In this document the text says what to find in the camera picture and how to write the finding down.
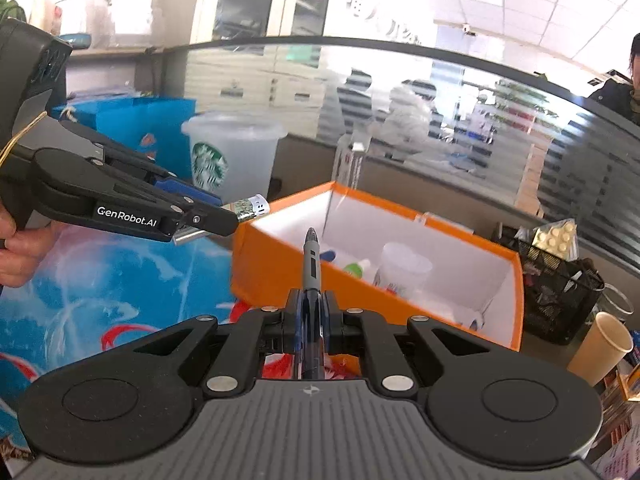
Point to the frosted plastic cup green logo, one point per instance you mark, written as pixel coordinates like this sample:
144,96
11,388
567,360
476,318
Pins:
235,155

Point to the grey black gel pen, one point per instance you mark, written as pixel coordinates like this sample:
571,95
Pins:
311,270

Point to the orange cardboard box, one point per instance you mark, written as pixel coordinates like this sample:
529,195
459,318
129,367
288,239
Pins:
280,270

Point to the yellow pill blister pack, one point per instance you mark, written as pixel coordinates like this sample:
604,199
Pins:
554,240

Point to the white wall lettering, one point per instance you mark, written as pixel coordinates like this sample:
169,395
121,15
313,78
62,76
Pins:
385,10

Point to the tan paper cup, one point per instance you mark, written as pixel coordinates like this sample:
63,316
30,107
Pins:
600,350

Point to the green leafy plant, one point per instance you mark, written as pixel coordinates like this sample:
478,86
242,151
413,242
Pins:
10,7

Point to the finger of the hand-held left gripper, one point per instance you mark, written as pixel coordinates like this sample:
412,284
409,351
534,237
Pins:
190,193
210,221

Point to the black mesh desk organizer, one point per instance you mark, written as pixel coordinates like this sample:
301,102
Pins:
555,295

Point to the grey white carton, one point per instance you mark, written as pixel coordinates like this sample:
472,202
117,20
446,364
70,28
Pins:
350,160

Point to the person's left hand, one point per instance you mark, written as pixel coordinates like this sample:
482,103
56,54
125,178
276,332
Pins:
20,255

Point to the blue paper bag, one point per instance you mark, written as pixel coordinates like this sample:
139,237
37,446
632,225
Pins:
130,125

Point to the translucent plastic jar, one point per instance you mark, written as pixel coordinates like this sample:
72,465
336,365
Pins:
402,267

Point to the wooden glass-door cabinet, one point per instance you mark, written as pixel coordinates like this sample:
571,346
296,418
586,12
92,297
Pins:
260,0

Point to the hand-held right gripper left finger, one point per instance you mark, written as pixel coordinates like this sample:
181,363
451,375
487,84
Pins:
292,325

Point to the green white small bottle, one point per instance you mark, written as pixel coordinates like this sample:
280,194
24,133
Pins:
357,268

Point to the white security camera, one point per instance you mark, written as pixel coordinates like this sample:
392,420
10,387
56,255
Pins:
467,28

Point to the blue tray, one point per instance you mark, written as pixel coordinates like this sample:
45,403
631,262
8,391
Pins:
74,38

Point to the round clear container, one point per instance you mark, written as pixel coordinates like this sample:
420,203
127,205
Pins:
620,294

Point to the blue printed desk mat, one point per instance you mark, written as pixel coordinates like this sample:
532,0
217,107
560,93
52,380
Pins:
100,300

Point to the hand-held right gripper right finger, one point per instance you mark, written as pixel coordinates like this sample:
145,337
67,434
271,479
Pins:
331,325

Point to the black office chair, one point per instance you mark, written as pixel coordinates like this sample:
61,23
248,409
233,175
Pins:
355,100

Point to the silver patterned tube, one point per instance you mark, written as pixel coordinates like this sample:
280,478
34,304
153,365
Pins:
247,207

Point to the potted plant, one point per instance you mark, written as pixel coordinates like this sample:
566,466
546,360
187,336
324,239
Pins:
517,105

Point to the striped glass desk partition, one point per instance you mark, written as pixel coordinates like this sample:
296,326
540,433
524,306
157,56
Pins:
450,110

